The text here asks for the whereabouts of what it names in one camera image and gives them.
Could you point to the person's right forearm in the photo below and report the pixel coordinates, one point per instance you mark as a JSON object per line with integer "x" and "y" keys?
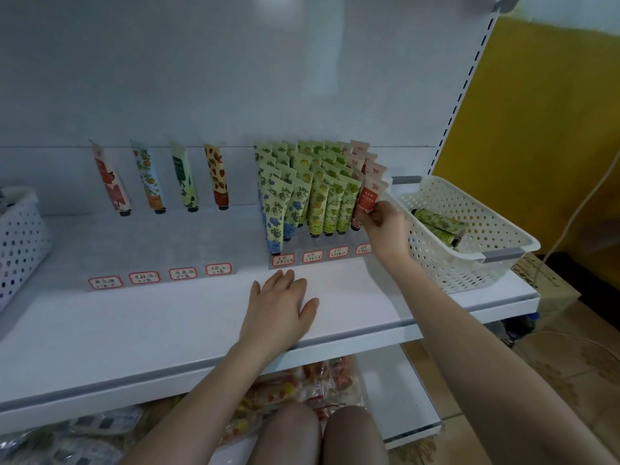
{"x": 504, "y": 368}

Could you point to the person's right hand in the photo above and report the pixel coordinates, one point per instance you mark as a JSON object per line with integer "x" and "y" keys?
{"x": 389, "y": 237}

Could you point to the pile of snack packets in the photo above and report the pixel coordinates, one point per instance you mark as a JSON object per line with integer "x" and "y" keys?
{"x": 281, "y": 387}

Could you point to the pile of green hand cream tubes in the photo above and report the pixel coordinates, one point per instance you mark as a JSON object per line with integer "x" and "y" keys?
{"x": 441, "y": 225}

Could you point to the person's left leg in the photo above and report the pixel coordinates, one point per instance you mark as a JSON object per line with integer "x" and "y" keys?
{"x": 286, "y": 440}

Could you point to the row of hand cream tubes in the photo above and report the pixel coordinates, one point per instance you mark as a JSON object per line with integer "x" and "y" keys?
{"x": 215, "y": 174}

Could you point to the white perforated plastic basket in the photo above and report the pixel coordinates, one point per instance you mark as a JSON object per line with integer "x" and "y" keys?
{"x": 21, "y": 247}
{"x": 484, "y": 227}

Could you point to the white metal shelf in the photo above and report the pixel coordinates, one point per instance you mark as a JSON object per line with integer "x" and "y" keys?
{"x": 126, "y": 334}

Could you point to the clear divider tray with labels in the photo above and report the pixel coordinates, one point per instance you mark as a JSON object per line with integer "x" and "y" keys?
{"x": 105, "y": 283}

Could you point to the person's left hand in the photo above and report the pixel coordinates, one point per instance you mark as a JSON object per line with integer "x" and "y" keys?
{"x": 279, "y": 319}

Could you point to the small brown cardboard box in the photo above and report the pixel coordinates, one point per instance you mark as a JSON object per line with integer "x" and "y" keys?
{"x": 547, "y": 285}

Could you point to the person's leg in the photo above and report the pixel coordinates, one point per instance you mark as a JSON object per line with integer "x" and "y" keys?
{"x": 354, "y": 440}
{"x": 286, "y": 440}

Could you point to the person's left forearm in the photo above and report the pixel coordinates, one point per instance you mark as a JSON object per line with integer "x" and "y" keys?
{"x": 208, "y": 411}

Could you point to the person's right leg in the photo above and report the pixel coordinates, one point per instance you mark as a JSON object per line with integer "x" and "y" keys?
{"x": 354, "y": 440}

